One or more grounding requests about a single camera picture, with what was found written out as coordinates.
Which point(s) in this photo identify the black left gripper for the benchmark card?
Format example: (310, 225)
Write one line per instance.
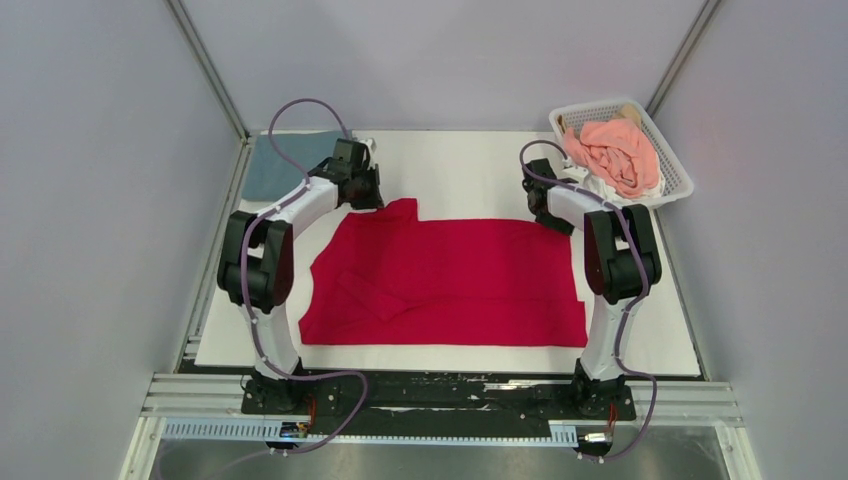
(376, 201)

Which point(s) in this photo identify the beige garment in basket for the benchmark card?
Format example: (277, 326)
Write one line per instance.
(575, 116)

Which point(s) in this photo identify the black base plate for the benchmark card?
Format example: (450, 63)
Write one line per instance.
(407, 402)

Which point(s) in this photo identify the pink t shirt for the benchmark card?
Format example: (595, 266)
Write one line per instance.
(612, 146)

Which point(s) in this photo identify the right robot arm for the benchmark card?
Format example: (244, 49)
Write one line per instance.
(621, 264)

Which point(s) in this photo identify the white plastic laundry basket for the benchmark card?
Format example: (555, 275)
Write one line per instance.
(678, 183)

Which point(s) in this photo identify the folded blue t shirt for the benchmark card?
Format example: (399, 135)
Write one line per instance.
(270, 177)

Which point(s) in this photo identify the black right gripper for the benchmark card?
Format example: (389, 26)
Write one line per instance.
(560, 226)

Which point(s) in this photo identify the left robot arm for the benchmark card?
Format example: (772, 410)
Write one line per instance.
(257, 262)

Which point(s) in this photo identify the red t shirt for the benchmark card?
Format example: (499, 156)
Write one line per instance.
(391, 278)

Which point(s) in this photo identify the white t shirt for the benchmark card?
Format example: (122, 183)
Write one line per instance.
(621, 187)

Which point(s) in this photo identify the aluminium frame rail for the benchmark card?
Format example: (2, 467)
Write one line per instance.
(201, 406)

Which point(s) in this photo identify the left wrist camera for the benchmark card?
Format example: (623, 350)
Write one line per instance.
(369, 143)

